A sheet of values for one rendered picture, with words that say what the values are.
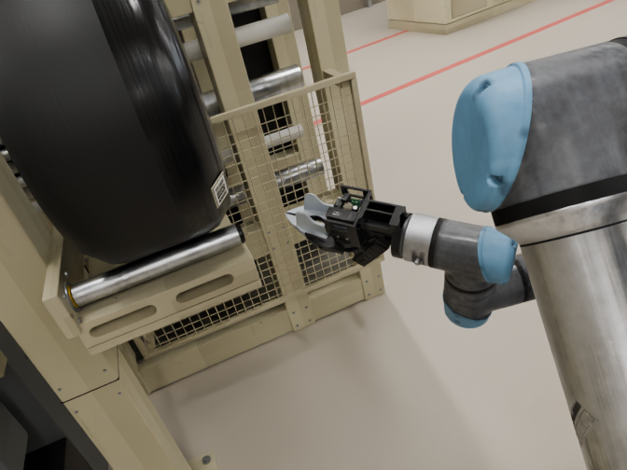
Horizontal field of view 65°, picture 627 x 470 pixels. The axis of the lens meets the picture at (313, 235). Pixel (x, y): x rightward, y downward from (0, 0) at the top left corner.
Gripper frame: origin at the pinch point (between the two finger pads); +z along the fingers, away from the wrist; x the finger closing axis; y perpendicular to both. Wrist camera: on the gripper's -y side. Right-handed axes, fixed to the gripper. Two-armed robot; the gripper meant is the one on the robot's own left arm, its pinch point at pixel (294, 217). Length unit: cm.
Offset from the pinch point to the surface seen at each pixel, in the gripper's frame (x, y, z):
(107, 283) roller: 20.0, -5.5, 32.6
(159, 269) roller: 13.4, -8.0, 26.1
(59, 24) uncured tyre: -0.8, 35.1, 26.6
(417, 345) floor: -25, -114, -6
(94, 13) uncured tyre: -4.6, 34.4, 23.6
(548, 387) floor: -22, -107, -51
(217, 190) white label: 1.5, 5.7, 12.6
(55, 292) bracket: 26.0, 0.2, 36.1
